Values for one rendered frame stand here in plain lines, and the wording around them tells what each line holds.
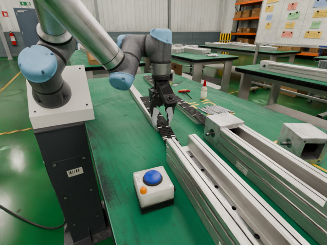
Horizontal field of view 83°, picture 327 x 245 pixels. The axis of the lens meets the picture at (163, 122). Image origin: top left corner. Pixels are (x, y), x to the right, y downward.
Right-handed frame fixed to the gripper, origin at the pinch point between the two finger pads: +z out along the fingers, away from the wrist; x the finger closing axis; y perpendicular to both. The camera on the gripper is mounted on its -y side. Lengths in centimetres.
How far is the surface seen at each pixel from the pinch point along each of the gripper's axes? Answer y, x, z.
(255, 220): -48.3, -1.1, -2.5
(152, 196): -35.7, 15.4, -1.9
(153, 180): -33.4, 14.4, -4.3
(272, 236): -52, -1, -3
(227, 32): 618, -501, -35
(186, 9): 1142, -575, -161
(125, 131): 4.3, 14.6, 3.2
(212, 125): -15.9, -13.1, -5.0
